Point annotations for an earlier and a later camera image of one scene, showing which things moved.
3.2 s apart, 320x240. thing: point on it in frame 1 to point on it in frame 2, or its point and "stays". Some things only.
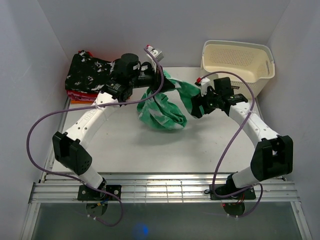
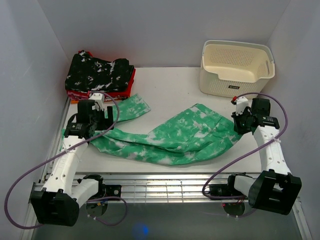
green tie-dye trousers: x=157 y=110 to x=180 y=135
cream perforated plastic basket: x=249 y=61 stays
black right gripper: x=198 y=101 to x=237 y=128
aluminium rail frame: x=55 y=188 stays
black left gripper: x=156 y=77 to x=106 y=122
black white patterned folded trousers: x=87 y=74 stays
